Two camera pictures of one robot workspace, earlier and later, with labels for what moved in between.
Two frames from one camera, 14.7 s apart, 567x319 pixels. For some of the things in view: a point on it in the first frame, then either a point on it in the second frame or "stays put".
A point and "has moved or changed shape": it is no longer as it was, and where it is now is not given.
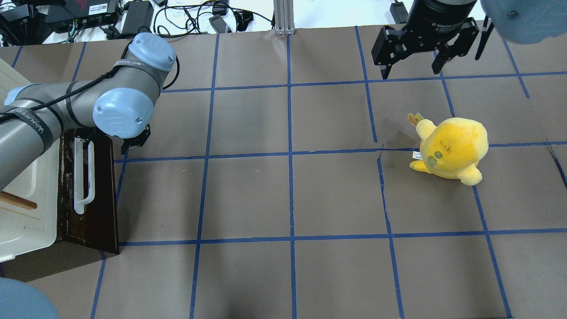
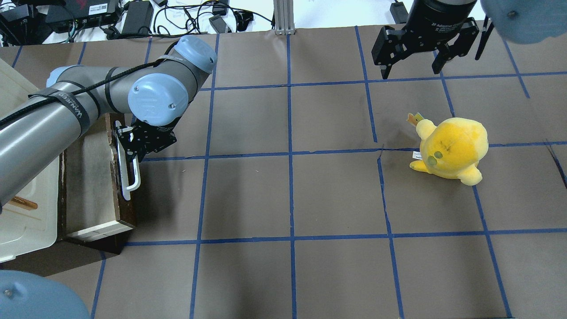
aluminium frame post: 283,17 stays put
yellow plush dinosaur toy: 452,149 stays put
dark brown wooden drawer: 87,193 has moved or changed shape
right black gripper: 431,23 stays put
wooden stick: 17,201 stays put
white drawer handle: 79,200 → 126,189
